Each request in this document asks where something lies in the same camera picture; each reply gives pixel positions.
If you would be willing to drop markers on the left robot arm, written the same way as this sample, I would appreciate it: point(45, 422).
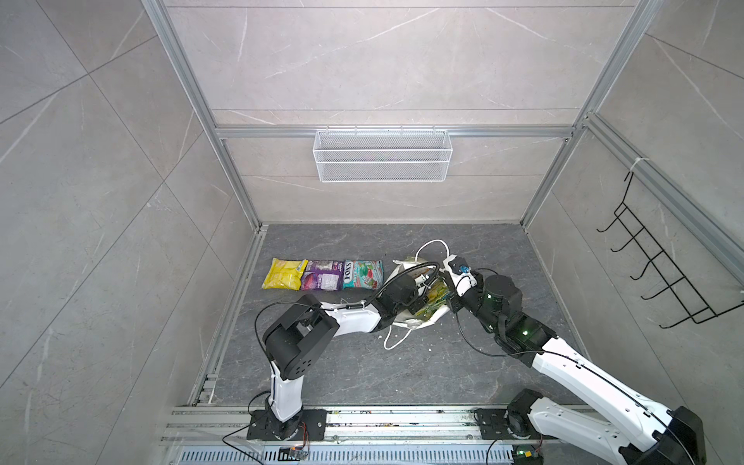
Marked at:
point(295, 341)

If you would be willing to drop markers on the white wire mesh basket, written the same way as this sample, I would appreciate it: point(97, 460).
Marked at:
point(356, 156)

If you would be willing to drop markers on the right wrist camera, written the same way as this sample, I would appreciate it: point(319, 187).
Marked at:
point(461, 277)

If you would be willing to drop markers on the teal mint candy packet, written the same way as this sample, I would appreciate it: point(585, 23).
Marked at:
point(360, 274)

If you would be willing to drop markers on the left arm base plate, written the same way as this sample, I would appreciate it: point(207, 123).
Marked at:
point(307, 424)

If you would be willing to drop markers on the yellow snack packet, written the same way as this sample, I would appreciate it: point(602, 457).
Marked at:
point(284, 275)

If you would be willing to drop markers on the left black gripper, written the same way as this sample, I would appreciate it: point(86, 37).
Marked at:
point(421, 303)

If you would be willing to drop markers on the purple snack packet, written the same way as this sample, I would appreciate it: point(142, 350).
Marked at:
point(323, 275)

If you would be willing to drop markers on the black wire hook rack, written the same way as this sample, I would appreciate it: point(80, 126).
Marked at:
point(674, 280)

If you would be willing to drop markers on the aluminium frame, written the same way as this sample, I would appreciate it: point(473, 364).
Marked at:
point(722, 245)

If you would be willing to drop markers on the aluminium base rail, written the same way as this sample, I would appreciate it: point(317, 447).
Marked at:
point(439, 434)

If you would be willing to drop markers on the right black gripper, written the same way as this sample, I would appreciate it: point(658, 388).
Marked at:
point(454, 301)

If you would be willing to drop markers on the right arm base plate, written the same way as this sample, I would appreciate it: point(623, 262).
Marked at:
point(507, 424)

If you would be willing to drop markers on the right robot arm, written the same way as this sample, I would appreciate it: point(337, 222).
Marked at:
point(628, 427)

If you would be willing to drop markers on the floral paper bag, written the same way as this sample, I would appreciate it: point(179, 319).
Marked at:
point(405, 320)

